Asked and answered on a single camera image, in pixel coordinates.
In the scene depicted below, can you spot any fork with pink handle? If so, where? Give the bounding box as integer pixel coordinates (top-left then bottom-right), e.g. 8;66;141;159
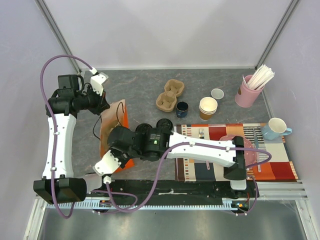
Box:
198;128;211;171

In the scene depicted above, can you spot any bundle of white straws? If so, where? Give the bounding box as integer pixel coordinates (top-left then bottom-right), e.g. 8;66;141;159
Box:
246;64;275;90

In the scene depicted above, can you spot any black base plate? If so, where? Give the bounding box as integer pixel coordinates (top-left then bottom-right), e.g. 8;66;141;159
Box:
81;179;261;207

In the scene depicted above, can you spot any grey slotted cable duct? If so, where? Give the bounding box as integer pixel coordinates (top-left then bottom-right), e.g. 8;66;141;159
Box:
46;198;251;210

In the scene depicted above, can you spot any light blue mug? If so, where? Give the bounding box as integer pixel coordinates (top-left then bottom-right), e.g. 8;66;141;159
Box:
261;117;292;141

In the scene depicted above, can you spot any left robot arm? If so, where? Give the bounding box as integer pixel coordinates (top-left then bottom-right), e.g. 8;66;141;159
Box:
33;72;110;204

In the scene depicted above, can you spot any orange paper bag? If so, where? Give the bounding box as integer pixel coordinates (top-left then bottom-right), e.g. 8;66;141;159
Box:
99;99;129;158

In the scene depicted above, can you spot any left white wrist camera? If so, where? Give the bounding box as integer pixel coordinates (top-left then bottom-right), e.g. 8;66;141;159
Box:
89;67;109;96

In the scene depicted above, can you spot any dark blue ceramic mug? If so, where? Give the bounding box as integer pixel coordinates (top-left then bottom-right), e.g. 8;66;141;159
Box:
176;101;189;118

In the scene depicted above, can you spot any pink straw holder cup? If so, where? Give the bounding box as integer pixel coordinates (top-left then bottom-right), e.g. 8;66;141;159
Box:
234;75;263;108

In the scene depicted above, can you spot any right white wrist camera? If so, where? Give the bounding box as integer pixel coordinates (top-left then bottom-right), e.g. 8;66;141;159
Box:
93;150;122;184

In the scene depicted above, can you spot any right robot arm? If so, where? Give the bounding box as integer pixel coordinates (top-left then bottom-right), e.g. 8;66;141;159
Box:
107;126;247;197

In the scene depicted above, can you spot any black plastic coffee lid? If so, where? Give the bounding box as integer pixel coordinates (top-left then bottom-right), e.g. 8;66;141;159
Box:
135;123;153;132

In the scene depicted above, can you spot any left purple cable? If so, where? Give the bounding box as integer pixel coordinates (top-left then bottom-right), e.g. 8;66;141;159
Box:
39;54;139;219

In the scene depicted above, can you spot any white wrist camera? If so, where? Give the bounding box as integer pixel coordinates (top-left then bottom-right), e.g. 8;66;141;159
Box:
89;67;109;96
93;150;122;184

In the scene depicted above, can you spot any stack of brown paper cups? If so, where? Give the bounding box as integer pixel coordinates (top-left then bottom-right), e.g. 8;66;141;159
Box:
199;97;218;121

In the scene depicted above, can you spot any pink dotted plate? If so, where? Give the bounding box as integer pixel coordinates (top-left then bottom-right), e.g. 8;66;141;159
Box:
218;134;258;169

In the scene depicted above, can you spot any cardboard cup carrier stack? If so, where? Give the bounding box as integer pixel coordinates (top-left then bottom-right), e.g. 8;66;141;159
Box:
155;79;185;113

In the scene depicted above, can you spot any patterned colourful placemat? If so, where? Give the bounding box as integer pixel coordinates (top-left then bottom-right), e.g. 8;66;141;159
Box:
174;123;299;182

